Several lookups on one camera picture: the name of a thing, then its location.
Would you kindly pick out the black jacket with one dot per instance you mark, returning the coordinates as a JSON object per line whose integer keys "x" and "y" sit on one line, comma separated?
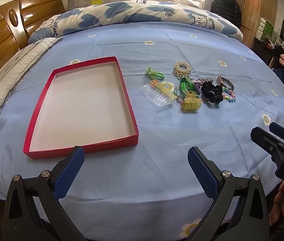
{"x": 225, "y": 7}

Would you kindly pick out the grey striped pillow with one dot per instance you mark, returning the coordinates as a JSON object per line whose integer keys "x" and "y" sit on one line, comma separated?
{"x": 11, "y": 70}

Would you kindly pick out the blue floral bed sheet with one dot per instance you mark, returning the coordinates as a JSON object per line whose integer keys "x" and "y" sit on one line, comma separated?
{"x": 157, "y": 130}

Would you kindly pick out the clear hair comb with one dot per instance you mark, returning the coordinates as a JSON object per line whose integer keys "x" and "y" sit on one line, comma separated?
{"x": 154, "y": 96}

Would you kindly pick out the green bag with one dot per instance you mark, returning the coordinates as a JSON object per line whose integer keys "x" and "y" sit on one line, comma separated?
{"x": 267, "y": 30}

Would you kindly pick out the dark cabinet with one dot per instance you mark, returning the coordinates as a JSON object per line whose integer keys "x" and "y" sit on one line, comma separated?
{"x": 267, "y": 52}

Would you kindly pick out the wooden wardrobe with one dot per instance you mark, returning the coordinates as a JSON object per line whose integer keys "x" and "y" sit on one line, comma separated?
{"x": 252, "y": 5}

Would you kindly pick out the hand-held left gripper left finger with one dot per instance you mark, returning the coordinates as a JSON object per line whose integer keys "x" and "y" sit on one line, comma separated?
{"x": 69, "y": 173}

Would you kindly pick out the pearl scrunchie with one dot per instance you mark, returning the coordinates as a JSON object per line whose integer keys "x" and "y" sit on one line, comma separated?
{"x": 177, "y": 68}

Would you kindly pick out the yellow claw hair clip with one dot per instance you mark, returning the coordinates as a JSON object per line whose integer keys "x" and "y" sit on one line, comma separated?
{"x": 190, "y": 104}

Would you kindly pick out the bangle wristwatch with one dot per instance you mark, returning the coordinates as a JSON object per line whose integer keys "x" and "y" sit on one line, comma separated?
{"x": 223, "y": 80}

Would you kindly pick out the blue heart print quilt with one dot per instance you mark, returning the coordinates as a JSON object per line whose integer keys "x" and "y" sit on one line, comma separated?
{"x": 131, "y": 12}

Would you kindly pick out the red shallow box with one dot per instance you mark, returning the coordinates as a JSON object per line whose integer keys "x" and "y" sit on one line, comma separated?
{"x": 86, "y": 100}

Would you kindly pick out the black scrunchie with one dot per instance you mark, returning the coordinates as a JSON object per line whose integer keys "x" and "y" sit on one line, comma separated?
{"x": 210, "y": 91}

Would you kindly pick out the green bow hair clip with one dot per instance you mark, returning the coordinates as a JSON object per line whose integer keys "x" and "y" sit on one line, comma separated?
{"x": 153, "y": 72}

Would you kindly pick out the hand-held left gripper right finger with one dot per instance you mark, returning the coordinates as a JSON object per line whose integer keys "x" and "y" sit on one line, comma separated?
{"x": 203, "y": 173}

